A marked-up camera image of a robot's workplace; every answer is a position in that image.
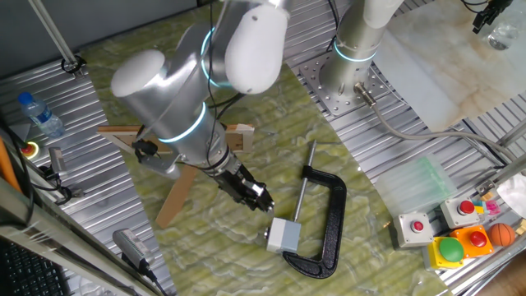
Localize white marble pattern mat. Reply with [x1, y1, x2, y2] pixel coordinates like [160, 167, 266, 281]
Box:
[371, 0, 526, 132]

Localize green marble pattern mat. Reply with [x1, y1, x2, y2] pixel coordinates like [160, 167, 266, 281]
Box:
[80, 3, 453, 296]

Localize grey box small red button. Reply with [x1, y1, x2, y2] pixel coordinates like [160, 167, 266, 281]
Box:
[393, 211, 436, 249]

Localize yellow box green button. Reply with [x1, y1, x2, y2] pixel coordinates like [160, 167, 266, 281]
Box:
[426, 236, 466, 271]

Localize perforated aluminium base plate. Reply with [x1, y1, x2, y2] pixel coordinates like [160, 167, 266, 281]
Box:
[298, 53, 395, 117]

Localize black keyboard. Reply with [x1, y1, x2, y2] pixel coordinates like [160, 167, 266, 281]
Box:
[0, 238, 70, 296]

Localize aluminium frame beam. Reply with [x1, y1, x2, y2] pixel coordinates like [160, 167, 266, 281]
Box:
[0, 176, 165, 296]

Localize thick grey robot cable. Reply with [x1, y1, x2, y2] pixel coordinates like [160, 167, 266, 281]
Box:
[353, 81, 519, 164]

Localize clear glass cup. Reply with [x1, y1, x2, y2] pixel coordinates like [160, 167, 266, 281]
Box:
[487, 20, 526, 53]

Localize red yellow emergency stop button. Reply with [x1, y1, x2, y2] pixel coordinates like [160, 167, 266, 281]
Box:
[19, 140, 41, 161]

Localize mini orange basketball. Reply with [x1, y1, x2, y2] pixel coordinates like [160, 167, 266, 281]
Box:
[487, 222, 517, 247]

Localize dark grey camera with cable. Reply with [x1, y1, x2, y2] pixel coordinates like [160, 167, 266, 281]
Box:
[112, 228, 169, 296]

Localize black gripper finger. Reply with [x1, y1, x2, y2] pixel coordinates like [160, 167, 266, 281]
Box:
[240, 178, 271, 207]
[251, 191, 275, 214]

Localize orange box red button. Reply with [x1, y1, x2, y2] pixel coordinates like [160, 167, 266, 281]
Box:
[450, 224, 494, 259]

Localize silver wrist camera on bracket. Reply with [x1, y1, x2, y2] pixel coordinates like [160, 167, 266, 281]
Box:
[131, 137, 182, 181]

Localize wooden picture frame with stand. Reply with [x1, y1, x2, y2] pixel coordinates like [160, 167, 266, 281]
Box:
[97, 123, 256, 230]

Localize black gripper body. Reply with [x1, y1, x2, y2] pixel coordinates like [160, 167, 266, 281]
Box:
[213, 158, 264, 206]

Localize white cloth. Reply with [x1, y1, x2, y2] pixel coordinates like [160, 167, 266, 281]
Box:
[496, 172, 526, 219]

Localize grey box large red button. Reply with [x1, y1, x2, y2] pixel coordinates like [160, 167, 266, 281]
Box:
[439, 197, 481, 230]

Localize slanted metal pole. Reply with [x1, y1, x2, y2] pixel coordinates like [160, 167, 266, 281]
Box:
[27, 0, 87, 79]

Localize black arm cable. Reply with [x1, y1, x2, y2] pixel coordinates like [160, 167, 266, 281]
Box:
[204, 0, 247, 165]

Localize clear water bottle blue cap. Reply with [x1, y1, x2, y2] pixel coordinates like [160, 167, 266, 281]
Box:
[16, 91, 66, 139]

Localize aluminium profile bar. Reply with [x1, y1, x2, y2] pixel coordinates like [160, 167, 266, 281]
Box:
[496, 118, 526, 148]
[476, 154, 526, 197]

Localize clear greenish plastic box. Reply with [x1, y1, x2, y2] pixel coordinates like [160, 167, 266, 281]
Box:
[376, 154, 458, 217]

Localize grey push button box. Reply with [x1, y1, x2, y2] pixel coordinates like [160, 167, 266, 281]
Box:
[265, 216, 303, 255]

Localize black C-clamp with steel screw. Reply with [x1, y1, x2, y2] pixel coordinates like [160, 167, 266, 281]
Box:
[282, 139, 348, 280]

